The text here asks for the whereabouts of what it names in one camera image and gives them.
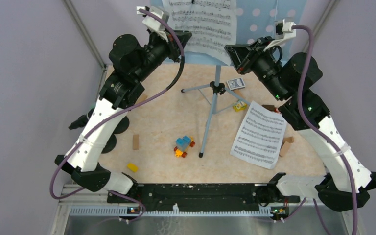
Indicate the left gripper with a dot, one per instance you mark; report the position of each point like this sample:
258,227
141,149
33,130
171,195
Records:
173,46

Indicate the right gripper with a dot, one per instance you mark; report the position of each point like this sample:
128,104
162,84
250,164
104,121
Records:
237,53

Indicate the sheet music page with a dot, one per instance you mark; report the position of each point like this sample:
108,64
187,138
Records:
213,24
259,137

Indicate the blue music stand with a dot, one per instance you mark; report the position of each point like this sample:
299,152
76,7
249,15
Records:
255,18

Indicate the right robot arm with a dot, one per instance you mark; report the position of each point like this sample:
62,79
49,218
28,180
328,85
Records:
347,182

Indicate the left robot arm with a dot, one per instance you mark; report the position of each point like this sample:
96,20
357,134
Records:
120,93

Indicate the playing card box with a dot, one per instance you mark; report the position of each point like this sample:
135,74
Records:
236,83

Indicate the yellow printed toy block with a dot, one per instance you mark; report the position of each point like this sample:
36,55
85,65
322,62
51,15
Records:
240,105

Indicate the dark brown block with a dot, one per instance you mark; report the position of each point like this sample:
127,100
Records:
271,108

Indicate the wooden block far left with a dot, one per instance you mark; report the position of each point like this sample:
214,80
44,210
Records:
142,98

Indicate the wooden block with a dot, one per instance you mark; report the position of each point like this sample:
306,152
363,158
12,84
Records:
136,142
284,149
288,139
142,98

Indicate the wooden block upper right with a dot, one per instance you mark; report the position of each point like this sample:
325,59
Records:
288,139

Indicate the wooden block lower right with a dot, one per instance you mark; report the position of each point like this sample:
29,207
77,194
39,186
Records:
284,149

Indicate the toy block car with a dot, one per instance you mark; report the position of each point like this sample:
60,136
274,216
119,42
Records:
182,145

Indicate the yellow toy brick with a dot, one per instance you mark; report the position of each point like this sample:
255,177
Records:
132,167

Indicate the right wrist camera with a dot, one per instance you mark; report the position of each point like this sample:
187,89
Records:
284,32

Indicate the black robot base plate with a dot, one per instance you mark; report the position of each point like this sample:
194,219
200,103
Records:
209,198

